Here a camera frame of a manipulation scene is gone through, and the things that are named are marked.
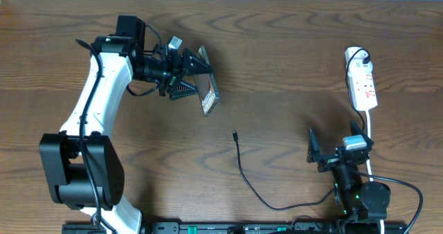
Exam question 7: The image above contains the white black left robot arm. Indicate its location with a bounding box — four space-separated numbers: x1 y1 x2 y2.
39 15 219 233

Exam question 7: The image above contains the white power strip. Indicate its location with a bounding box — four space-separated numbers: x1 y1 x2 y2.
345 46 378 111

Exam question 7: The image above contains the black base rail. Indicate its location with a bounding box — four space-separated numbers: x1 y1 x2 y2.
62 221 409 234

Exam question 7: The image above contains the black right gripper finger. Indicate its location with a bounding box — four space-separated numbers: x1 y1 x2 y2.
307 128 320 163
350 120 369 141

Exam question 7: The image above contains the gold Galaxy smartphone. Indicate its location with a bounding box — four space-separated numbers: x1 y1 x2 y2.
192 45 221 118

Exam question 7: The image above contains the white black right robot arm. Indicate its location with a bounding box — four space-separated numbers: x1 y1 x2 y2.
307 121 390 233

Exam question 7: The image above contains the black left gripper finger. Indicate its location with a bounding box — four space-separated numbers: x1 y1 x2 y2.
170 80 198 100
182 48 213 75

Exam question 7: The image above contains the black charger cable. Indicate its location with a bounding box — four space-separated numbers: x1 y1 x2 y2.
232 47 372 212

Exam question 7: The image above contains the white power strip cord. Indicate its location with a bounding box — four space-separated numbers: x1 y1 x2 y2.
365 109 386 234

